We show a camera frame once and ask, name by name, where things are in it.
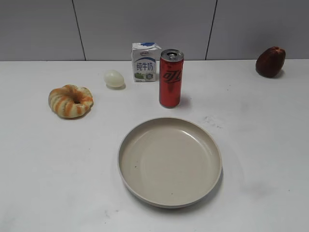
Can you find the red cola can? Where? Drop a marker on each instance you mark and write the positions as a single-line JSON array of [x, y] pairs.
[[170, 77]]

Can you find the beige round plate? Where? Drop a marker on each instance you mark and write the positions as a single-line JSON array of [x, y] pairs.
[[169, 162]]

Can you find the white egg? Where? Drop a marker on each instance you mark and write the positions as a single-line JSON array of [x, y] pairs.
[[113, 79]]

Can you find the white milk carton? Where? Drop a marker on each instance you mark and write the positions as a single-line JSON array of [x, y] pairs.
[[144, 57]]

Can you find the orange striped bagel bread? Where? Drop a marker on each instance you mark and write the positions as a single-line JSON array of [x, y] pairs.
[[70, 101]]

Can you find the dark red fruit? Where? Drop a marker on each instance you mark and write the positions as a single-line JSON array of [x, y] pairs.
[[270, 62]]

